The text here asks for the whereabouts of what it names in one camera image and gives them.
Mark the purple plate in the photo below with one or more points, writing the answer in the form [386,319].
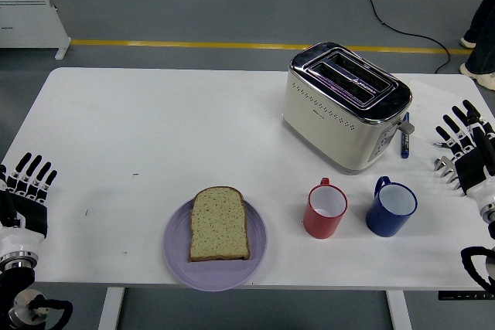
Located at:
[178,260]

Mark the brown bread slice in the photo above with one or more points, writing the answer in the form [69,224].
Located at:
[218,225]

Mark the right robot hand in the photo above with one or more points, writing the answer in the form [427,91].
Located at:
[473,171]

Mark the black table control panel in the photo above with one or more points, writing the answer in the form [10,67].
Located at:
[460,295]

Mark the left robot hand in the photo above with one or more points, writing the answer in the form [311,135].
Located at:
[33,214]

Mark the person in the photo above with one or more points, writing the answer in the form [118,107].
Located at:
[481,36]

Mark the white paper sheet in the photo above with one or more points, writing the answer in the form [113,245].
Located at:
[429,102]

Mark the blue enamel mug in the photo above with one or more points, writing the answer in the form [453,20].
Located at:
[381,222]

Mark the blue marker pen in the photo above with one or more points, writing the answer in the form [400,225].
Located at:
[405,148]

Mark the white table leg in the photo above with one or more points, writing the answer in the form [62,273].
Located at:
[111,308]
[399,310]

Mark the black pen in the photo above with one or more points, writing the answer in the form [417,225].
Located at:
[439,144]

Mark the cream and chrome toaster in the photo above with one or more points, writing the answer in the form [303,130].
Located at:
[328,129]

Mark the white panel heater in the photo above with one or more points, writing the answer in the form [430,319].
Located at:
[27,17]

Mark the red enamel mug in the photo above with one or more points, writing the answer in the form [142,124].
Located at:
[321,225]

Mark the metal toast rack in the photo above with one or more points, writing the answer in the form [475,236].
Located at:
[444,165]

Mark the yellow floor tape line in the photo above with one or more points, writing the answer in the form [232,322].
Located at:
[193,43]

